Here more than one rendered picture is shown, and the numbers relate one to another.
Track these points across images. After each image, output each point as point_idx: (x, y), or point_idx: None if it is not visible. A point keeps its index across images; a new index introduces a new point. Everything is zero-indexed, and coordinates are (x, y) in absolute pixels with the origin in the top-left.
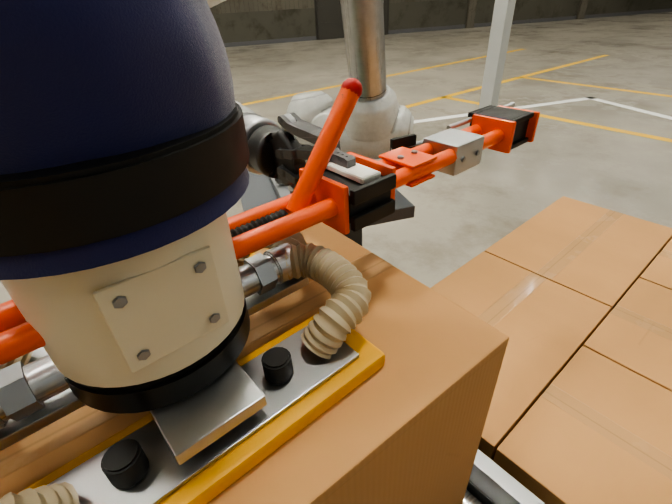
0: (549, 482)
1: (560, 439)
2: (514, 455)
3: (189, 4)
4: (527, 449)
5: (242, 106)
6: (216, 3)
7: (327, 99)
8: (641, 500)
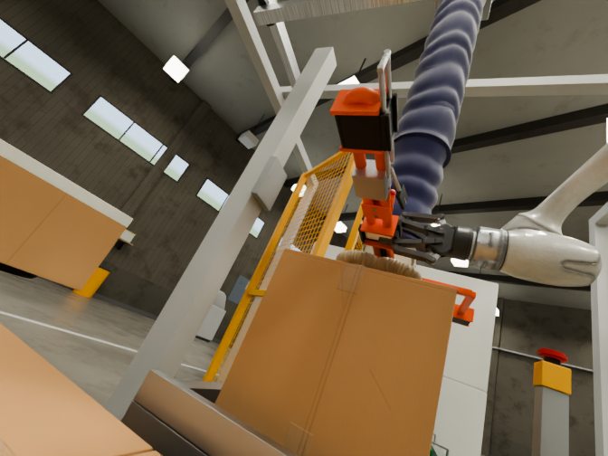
0: (110, 417)
1: (59, 430)
2: (135, 438)
3: None
4: (116, 437)
5: (519, 230)
6: (597, 171)
7: None
8: (21, 384)
